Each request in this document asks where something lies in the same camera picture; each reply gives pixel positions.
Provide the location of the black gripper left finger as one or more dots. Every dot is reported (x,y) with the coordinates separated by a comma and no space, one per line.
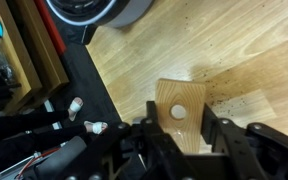
(144,153)

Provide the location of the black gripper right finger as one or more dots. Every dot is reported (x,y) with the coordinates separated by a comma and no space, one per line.
(257,150)

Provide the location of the wooden block with two holes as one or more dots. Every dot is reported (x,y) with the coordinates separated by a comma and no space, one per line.
(180,95)

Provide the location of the foot in white sandal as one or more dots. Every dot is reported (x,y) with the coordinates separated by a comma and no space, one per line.
(96,127)
(75,107)

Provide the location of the dark grey cylinder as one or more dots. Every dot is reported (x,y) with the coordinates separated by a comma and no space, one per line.
(64,155)

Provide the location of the leg in black trousers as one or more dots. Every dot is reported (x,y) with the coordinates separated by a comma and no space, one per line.
(34,140)
(24,121)

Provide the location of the black pot with lid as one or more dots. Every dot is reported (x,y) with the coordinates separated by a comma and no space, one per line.
(117,13)

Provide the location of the wooden shelf boards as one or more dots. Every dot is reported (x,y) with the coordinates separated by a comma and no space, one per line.
(34,56)

